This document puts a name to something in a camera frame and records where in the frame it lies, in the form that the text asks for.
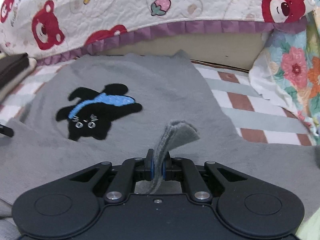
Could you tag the grey sweater with black cat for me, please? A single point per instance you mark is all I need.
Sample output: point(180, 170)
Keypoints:
point(162, 92)

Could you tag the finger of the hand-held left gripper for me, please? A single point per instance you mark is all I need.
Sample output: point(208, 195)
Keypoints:
point(5, 130)

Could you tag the floral quilt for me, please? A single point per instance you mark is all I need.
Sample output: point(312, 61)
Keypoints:
point(295, 65)

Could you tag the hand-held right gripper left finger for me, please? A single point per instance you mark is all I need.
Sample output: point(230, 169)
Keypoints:
point(150, 166)

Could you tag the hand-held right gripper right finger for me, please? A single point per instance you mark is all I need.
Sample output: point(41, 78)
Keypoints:
point(164, 167)

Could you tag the beige headboard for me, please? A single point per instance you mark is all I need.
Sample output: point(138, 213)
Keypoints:
point(200, 47)

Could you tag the white quilt with red bears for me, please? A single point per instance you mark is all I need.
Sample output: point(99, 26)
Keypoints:
point(125, 5)

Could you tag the light green cloth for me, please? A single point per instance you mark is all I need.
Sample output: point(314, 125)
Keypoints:
point(311, 226)

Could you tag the dark brown pouch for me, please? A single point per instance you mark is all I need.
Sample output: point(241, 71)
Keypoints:
point(11, 67)

